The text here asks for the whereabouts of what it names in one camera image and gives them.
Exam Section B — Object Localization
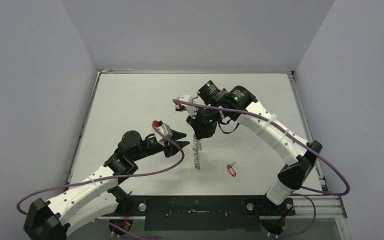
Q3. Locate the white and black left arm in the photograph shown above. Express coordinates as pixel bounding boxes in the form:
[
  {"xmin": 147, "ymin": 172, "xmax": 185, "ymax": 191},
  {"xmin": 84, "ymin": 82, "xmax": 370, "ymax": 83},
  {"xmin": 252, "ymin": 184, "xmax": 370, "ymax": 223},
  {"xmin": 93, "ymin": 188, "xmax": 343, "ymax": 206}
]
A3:
[{"xmin": 23, "ymin": 121, "xmax": 190, "ymax": 240}]

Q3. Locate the metal ring disc with keyrings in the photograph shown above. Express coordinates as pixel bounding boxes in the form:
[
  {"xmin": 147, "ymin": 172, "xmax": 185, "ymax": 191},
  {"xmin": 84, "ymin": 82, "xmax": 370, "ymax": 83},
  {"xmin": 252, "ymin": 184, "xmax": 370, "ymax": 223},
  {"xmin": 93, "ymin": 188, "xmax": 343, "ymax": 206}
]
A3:
[{"xmin": 192, "ymin": 133, "xmax": 202, "ymax": 170}]

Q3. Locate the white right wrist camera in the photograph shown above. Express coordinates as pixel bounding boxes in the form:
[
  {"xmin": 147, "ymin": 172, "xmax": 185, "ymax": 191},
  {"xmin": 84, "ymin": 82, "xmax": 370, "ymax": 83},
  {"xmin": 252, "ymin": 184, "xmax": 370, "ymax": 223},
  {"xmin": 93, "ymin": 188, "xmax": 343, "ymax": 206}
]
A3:
[{"xmin": 175, "ymin": 95, "xmax": 199, "ymax": 119}]

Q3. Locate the aluminium frame rail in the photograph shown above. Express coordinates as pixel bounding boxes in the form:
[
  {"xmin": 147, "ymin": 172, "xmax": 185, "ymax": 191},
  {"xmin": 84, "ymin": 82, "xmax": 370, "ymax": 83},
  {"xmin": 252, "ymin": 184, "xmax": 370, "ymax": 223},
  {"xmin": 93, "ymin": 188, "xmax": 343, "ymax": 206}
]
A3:
[{"xmin": 47, "ymin": 195, "xmax": 348, "ymax": 220}]

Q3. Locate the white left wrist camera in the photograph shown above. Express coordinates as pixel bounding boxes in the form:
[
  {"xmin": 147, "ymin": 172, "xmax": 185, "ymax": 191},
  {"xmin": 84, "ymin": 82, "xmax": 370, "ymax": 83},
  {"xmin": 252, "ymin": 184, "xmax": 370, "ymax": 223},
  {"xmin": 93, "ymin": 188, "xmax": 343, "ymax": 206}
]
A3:
[{"xmin": 152, "ymin": 120, "xmax": 173, "ymax": 145}]

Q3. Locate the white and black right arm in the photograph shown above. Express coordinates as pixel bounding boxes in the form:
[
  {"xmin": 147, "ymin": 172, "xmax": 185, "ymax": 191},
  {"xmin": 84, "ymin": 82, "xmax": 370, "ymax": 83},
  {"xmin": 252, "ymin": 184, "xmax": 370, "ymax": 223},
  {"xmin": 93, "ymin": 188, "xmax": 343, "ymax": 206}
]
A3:
[{"xmin": 174, "ymin": 80, "xmax": 323, "ymax": 215}]

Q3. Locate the red key tag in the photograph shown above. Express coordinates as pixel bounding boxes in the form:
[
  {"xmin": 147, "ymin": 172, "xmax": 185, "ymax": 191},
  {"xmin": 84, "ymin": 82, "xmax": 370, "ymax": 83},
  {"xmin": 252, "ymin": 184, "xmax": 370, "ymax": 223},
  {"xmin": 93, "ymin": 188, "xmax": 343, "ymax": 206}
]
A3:
[{"xmin": 226, "ymin": 165, "xmax": 237, "ymax": 177}]

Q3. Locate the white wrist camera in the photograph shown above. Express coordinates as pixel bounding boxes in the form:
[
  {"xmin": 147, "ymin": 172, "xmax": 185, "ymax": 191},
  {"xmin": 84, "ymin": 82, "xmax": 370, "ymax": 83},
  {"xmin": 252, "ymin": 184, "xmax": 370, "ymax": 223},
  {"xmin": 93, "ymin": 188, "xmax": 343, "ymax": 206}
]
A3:
[
  {"xmin": 152, "ymin": 120, "xmax": 173, "ymax": 145},
  {"xmin": 175, "ymin": 95, "xmax": 199, "ymax": 119}
]

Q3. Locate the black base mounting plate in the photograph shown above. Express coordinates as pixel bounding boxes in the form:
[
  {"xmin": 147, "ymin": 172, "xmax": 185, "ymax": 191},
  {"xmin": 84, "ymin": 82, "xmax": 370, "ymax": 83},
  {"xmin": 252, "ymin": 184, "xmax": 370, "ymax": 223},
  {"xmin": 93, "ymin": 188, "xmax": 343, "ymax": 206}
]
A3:
[{"xmin": 108, "ymin": 195, "xmax": 296, "ymax": 232}]

